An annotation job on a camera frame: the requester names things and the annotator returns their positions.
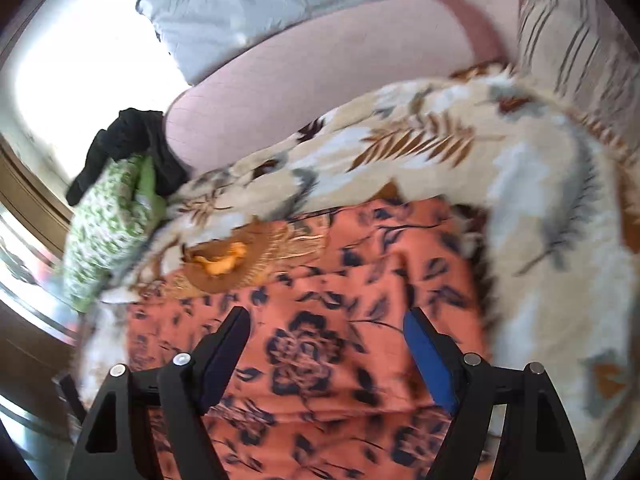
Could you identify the green printed cloth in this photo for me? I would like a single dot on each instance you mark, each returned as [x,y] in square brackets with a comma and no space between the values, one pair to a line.
[105,220]

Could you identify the beige striped cushion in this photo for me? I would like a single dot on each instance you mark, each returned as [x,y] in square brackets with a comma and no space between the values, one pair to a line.
[575,35]

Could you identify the wooden door with glass panel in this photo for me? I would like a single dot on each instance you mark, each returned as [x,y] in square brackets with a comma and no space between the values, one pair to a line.
[30,195]

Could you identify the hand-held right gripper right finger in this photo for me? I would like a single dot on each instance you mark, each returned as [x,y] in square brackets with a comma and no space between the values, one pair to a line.
[430,360]

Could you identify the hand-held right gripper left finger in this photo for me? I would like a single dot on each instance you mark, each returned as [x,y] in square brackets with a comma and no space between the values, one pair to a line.
[225,357]

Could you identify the grey pillow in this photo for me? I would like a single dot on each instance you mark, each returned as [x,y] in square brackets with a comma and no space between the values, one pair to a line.
[250,10]

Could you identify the orange floral garment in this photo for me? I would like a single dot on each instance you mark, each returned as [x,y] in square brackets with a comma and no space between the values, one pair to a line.
[320,310]

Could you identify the pink mattress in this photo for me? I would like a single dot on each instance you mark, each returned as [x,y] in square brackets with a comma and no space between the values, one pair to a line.
[300,85]

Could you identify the cream leaf-print blanket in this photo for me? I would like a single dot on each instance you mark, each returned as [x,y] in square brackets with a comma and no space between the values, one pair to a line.
[450,125]

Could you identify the black cloth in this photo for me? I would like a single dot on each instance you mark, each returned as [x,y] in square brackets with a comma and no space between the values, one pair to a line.
[155,135]

